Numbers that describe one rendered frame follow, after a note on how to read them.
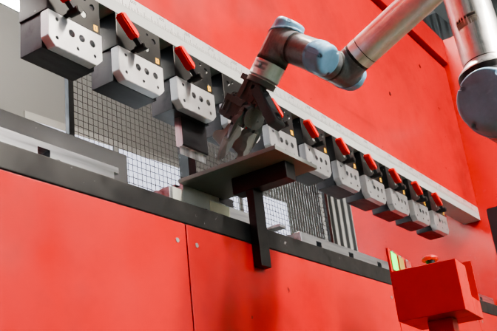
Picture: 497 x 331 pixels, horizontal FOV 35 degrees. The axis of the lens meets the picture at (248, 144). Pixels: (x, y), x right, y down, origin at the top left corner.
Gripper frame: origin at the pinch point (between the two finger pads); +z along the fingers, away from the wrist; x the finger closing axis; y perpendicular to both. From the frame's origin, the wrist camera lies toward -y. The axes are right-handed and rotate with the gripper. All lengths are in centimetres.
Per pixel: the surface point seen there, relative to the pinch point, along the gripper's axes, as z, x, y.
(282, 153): -6.9, 6.1, -16.9
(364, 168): -14, -91, 19
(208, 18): -30.0, -6.2, 33.3
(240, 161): -1.2, 9.4, -10.2
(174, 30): -21.9, 9.0, 26.5
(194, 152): 2.6, -0.2, 11.2
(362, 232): 12, -215, 75
